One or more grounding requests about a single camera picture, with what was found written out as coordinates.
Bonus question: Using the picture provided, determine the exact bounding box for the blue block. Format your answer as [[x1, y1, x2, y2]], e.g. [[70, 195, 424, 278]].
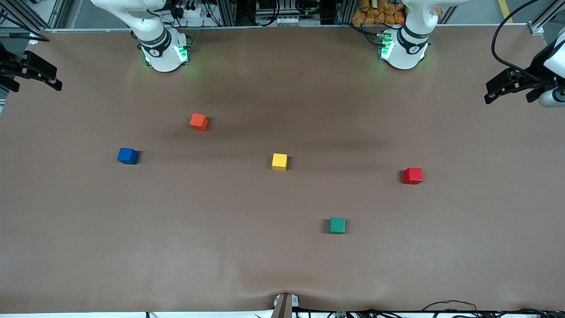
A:
[[117, 148, 139, 165]]

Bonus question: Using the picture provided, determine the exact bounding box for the red block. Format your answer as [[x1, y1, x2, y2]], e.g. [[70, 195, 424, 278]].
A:
[[403, 167, 424, 185]]

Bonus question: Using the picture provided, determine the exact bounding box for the white power strip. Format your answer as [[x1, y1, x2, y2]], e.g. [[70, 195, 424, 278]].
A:
[[176, 5, 203, 19]]

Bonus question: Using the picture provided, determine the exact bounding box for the orange block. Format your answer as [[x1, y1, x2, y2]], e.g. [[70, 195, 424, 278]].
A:
[[189, 113, 209, 132]]

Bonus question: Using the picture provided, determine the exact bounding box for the table cover mat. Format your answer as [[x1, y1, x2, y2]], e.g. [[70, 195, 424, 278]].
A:
[[0, 24, 565, 315]]

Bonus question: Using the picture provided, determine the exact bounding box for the metal table clamp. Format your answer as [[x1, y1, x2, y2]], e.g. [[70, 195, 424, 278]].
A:
[[271, 292, 300, 318]]

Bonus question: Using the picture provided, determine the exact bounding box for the aluminium frame post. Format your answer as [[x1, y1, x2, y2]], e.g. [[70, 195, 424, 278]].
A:
[[0, 0, 67, 30], [527, 0, 565, 36]]

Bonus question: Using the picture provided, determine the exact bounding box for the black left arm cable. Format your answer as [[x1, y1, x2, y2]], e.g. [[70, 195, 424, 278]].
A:
[[491, 0, 548, 84]]

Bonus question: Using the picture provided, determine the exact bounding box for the black cable bundle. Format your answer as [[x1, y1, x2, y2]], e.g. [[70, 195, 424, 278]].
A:
[[366, 299, 565, 318]]

